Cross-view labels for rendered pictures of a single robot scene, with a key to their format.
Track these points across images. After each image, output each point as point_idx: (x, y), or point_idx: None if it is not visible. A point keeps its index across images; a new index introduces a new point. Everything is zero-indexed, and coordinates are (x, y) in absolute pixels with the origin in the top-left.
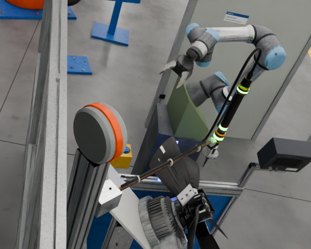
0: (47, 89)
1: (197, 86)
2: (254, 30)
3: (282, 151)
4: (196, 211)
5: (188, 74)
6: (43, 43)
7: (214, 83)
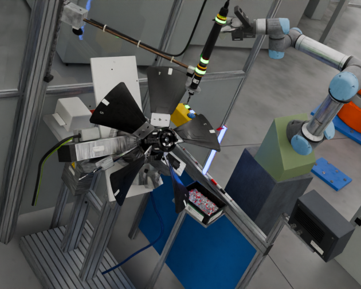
0: None
1: (301, 121)
2: (347, 58)
3: (305, 201)
4: (123, 84)
5: (228, 29)
6: None
7: None
